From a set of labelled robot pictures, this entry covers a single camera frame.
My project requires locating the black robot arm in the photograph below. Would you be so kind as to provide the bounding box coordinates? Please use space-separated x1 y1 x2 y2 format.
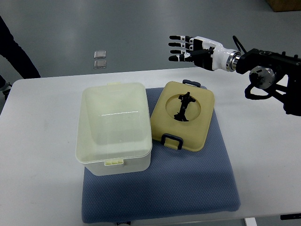
231 36 301 116

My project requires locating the metal floor plate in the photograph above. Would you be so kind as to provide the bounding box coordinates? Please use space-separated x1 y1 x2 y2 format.
94 50 106 59
94 60 107 69

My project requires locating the blue padded mat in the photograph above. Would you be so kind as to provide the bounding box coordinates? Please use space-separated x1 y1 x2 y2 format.
81 86 242 224

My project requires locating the yellow box lid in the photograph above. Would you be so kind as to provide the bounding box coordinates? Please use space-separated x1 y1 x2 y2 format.
150 80 215 152

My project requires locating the brown cardboard box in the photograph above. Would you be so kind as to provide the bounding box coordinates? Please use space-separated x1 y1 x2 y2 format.
266 0 301 12

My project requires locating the black white sneaker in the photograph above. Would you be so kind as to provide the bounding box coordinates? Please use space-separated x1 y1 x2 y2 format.
0 82 12 101

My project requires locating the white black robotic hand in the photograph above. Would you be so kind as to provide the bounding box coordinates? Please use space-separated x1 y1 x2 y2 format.
168 35 241 72

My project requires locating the upper metal floor plate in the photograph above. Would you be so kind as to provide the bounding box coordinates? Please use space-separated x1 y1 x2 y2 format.
94 50 106 59

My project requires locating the white table leg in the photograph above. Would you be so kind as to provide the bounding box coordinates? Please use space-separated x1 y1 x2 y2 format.
244 218 257 226

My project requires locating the white storage box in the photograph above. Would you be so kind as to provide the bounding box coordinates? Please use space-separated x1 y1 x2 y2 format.
76 82 152 176

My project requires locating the lower metal floor plate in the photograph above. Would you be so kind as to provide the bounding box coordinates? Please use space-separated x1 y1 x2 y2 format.
94 60 107 69

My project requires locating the black table control panel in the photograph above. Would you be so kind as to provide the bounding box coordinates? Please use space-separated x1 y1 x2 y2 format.
280 213 301 220

